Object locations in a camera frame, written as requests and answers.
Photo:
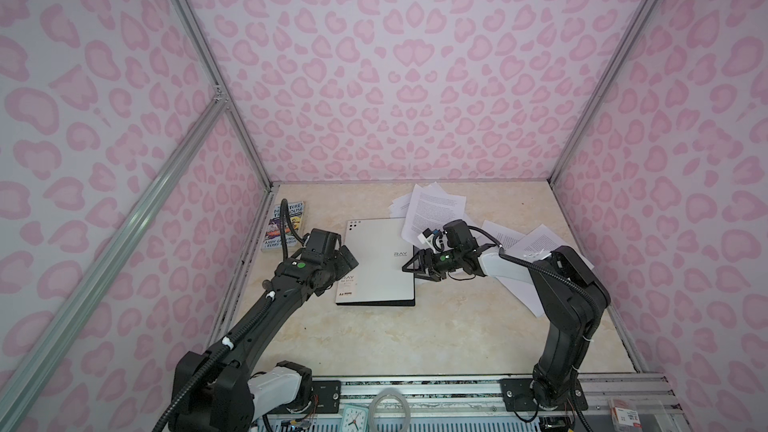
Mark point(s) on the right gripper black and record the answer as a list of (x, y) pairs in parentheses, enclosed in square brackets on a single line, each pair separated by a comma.
[(421, 254)]

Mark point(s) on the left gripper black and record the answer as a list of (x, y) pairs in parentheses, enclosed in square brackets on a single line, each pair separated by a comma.
[(343, 265)]

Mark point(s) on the grey and black file folder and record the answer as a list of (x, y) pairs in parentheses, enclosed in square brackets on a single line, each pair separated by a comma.
[(378, 280)]

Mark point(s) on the printed paper sheet corner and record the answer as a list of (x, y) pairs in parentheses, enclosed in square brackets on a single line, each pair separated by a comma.
[(430, 208)]

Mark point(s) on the printed paper sheet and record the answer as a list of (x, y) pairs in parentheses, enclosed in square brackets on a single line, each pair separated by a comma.
[(515, 278), (537, 245), (399, 206)]

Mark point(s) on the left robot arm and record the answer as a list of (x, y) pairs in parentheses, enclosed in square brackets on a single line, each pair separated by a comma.
[(211, 390)]

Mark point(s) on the colourful paperback book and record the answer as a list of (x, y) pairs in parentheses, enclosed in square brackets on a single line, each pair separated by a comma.
[(277, 231)]

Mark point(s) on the clear tube loop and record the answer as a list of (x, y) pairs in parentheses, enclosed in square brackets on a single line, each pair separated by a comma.
[(387, 401)]

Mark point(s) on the small teal clock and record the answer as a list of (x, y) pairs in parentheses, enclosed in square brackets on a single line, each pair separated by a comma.
[(354, 418)]

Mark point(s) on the red white label box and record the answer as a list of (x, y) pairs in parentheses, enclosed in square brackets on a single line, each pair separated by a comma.
[(624, 415)]

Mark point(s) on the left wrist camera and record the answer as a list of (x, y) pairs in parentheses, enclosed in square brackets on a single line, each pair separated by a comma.
[(321, 243)]

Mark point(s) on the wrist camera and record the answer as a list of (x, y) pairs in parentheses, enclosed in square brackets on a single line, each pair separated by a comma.
[(458, 236), (321, 243)]

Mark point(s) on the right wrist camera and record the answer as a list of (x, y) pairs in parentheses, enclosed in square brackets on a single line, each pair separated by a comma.
[(458, 236)]

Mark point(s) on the aluminium corner post left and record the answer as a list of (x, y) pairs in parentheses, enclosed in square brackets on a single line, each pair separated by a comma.
[(197, 37)]

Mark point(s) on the aluminium corner post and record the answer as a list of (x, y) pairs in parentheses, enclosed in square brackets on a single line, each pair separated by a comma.
[(197, 37), (628, 40)]

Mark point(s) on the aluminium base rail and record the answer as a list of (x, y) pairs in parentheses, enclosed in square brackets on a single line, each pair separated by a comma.
[(501, 403)]

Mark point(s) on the aluminium diagonal frame bar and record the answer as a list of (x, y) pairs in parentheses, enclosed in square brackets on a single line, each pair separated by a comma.
[(39, 365)]

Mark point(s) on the aluminium corner post right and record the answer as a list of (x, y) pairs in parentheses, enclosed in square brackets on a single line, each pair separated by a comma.
[(628, 40)]

